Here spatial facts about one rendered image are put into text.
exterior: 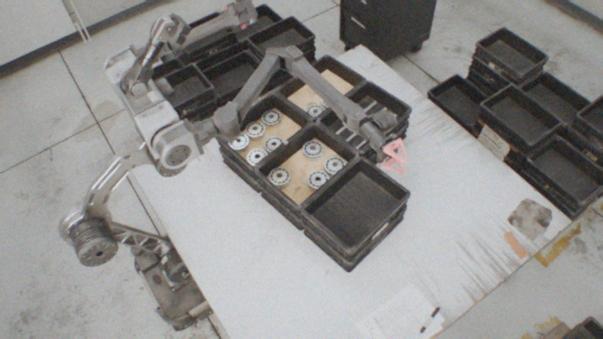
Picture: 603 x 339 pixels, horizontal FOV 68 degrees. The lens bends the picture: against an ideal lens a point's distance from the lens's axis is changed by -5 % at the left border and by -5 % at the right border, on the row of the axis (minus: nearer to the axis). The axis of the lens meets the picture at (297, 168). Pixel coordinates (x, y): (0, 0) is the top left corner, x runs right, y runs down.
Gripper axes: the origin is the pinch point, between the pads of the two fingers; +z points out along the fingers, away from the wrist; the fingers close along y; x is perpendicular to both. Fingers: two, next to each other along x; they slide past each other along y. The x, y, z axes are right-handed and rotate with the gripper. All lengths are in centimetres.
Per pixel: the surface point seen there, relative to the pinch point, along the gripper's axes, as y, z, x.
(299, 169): 62, -57, 5
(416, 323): 75, 29, 5
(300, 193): 62, -46, 12
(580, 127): 91, -2, -159
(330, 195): 61, -36, 2
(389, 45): 114, -146, -137
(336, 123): 62, -70, -27
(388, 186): 57, -23, -21
